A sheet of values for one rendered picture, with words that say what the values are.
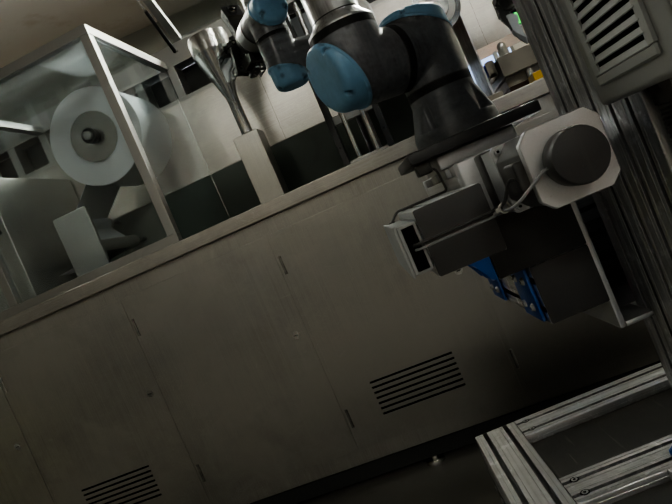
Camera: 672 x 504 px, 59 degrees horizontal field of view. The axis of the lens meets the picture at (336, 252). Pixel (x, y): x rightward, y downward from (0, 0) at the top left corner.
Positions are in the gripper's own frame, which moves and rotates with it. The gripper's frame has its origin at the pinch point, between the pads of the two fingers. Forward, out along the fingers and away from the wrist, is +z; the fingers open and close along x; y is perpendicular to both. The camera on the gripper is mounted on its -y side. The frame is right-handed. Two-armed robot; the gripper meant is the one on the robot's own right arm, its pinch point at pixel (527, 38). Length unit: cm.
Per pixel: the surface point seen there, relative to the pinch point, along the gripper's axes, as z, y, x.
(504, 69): 3.0, 18.9, 4.7
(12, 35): -189, 244, 268
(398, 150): 13.6, -6.5, 42.2
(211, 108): -33, 57, 102
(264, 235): 20, -3, 86
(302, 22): -33, 11, 54
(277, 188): 7, 30, 84
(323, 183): 14, -6, 64
